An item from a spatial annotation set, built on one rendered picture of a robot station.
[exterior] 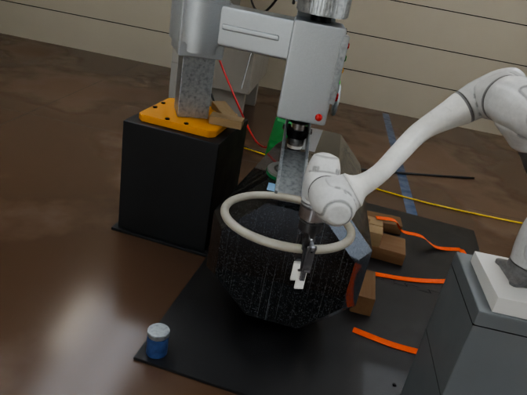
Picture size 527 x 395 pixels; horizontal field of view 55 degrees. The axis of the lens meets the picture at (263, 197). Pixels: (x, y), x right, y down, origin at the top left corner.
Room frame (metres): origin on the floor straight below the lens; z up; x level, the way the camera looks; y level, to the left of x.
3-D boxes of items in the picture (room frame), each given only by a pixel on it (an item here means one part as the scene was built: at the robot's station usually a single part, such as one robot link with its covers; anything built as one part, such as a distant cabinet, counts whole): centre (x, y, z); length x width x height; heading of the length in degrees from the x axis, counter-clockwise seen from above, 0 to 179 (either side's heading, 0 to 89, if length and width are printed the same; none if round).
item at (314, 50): (2.33, -0.10, 1.30); 0.36 x 0.22 x 0.45; 0
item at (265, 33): (2.99, 0.35, 1.34); 0.74 x 0.34 x 0.25; 80
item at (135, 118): (3.02, 0.54, 0.37); 0.66 x 0.66 x 0.74; 80
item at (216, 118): (2.93, 0.31, 0.81); 0.20 x 0.10 x 0.05; 88
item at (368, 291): (2.48, -0.68, 0.07); 0.30 x 0.12 x 0.12; 173
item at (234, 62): (5.89, 0.61, 0.43); 1.30 x 0.62 x 0.86; 176
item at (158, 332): (1.76, 0.36, 0.08); 0.10 x 0.10 x 0.13
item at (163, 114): (3.02, 0.54, 0.76); 0.49 x 0.49 x 0.05; 80
